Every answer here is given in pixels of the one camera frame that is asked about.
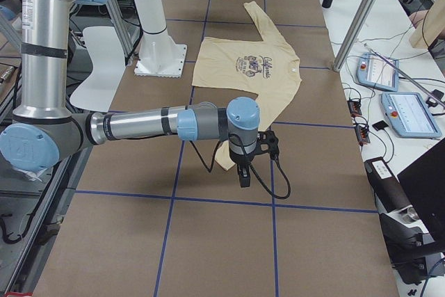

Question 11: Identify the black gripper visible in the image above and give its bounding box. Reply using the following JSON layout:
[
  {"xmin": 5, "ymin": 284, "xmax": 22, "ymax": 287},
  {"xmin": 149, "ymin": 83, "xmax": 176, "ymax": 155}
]
[{"xmin": 229, "ymin": 142, "xmax": 257, "ymax": 188}]

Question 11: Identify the cream long-sleeve printed shirt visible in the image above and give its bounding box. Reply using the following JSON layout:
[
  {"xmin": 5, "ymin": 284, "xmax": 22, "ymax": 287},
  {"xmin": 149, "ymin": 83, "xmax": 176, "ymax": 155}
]
[{"xmin": 191, "ymin": 1, "xmax": 302, "ymax": 172}]

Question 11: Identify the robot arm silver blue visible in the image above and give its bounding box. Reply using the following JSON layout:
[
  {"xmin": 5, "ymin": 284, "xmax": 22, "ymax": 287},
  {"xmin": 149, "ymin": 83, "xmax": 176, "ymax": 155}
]
[{"xmin": 1, "ymin": 0, "xmax": 259, "ymax": 187}]

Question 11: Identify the black label printer box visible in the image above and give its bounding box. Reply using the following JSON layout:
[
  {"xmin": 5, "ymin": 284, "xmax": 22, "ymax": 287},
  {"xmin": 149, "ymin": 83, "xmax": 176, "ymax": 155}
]
[{"xmin": 364, "ymin": 157, "xmax": 428, "ymax": 270}]

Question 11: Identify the far blue teach pendant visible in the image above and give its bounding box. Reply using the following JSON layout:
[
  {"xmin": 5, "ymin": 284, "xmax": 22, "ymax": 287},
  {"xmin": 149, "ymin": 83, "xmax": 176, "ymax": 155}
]
[{"xmin": 356, "ymin": 53, "xmax": 399, "ymax": 92}]

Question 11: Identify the blue teach pendant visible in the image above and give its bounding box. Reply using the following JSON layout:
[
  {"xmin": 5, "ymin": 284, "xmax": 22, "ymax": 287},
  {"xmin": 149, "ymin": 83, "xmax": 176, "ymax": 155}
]
[
  {"xmin": 356, "ymin": 53, "xmax": 399, "ymax": 92},
  {"xmin": 380, "ymin": 92, "xmax": 442, "ymax": 138}
]

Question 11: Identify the near blue teach pendant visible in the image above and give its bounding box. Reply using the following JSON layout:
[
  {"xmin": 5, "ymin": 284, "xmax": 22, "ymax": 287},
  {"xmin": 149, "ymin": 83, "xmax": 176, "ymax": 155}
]
[{"xmin": 380, "ymin": 92, "xmax": 442, "ymax": 138}]

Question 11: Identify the black monitor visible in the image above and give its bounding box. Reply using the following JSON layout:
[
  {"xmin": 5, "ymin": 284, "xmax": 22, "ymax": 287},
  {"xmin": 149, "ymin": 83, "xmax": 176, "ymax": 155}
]
[{"xmin": 398, "ymin": 141, "xmax": 444, "ymax": 241}]

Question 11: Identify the white plastic chair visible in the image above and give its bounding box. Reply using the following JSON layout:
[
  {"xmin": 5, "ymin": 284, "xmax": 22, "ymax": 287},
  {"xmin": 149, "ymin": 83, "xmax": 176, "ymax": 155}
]
[{"xmin": 70, "ymin": 26, "xmax": 127, "ymax": 112}]

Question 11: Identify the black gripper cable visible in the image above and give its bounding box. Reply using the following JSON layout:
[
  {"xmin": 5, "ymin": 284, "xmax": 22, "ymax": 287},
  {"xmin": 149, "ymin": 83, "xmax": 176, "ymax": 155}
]
[{"xmin": 189, "ymin": 140, "xmax": 291, "ymax": 200}]

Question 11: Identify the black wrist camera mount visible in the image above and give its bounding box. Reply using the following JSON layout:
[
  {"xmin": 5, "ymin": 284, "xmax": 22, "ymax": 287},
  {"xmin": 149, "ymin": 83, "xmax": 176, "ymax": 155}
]
[{"xmin": 255, "ymin": 130, "xmax": 280, "ymax": 160}]

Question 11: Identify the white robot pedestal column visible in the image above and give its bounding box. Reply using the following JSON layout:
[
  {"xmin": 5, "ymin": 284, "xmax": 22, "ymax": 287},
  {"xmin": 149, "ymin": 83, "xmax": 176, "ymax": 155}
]
[{"xmin": 134, "ymin": 0, "xmax": 187, "ymax": 78}]

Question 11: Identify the aluminium frame post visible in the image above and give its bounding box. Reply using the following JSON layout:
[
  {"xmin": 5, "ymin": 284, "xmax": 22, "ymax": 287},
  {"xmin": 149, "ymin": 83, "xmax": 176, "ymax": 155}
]
[{"xmin": 332, "ymin": 0, "xmax": 376, "ymax": 72}]

